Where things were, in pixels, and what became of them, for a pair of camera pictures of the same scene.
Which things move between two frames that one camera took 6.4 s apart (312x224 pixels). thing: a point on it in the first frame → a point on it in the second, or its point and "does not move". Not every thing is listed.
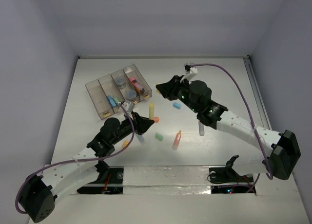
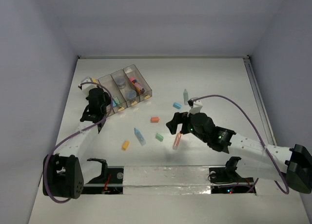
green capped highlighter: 115,98 does not move
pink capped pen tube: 137,84 does not move
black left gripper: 137,123 → 90,116
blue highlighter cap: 177,105 does not move
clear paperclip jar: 120,82 does not move
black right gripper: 168,89 → 178,118
